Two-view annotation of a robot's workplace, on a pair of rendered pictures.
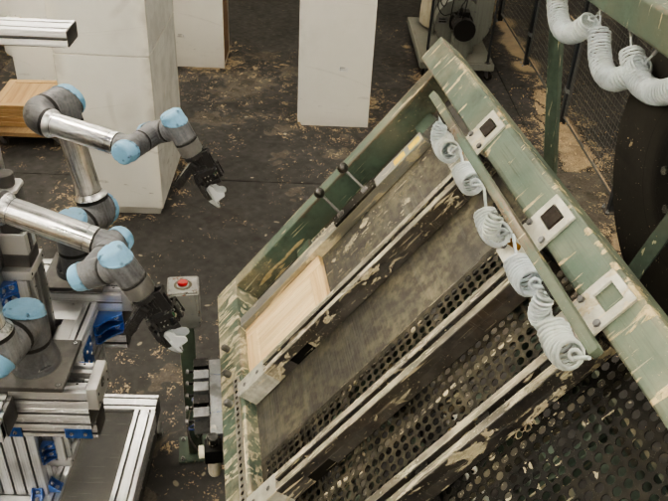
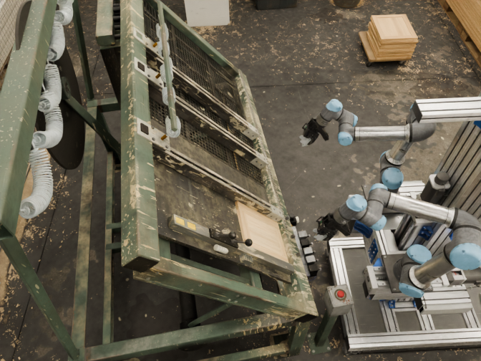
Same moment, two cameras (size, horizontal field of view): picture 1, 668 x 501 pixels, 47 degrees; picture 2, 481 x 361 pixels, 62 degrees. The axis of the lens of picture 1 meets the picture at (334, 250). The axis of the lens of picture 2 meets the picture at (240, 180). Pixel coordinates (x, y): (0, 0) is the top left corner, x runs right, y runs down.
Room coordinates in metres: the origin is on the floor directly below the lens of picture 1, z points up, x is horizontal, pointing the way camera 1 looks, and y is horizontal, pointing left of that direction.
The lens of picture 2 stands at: (3.19, 0.06, 3.12)
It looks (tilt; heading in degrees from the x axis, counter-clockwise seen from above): 53 degrees down; 182
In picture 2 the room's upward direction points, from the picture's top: 2 degrees counter-clockwise
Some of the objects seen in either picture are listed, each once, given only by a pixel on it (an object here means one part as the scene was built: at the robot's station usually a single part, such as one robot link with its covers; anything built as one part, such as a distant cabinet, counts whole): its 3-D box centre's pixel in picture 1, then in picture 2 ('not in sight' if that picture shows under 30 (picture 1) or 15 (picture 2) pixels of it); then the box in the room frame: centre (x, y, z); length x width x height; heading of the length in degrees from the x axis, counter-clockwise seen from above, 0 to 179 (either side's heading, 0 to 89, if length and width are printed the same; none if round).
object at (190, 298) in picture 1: (184, 303); (337, 300); (2.33, 0.57, 0.84); 0.12 x 0.12 x 0.18; 10
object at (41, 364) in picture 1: (33, 350); not in sight; (1.75, 0.91, 1.09); 0.15 x 0.15 x 0.10
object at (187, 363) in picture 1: (191, 389); (326, 326); (2.33, 0.57, 0.38); 0.06 x 0.06 x 0.75; 10
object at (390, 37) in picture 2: not in sight; (385, 39); (-1.19, 1.78, 0.20); 0.61 x 0.53 x 0.40; 2
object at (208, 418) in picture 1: (205, 412); (303, 248); (1.91, 0.42, 0.69); 0.50 x 0.14 x 0.24; 10
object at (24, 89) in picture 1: (35, 112); not in sight; (5.39, 2.36, 0.15); 0.61 x 0.52 x 0.31; 2
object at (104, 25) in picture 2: not in sight; (125, 60); (0.76, -0.80, 1.38); 0.70 x 0.15 x 0.85; 10
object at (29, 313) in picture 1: (25, 322); (391, 180); (1.74, 0.91, 1.20); 0.13 x 0.12 x 0.14; 169
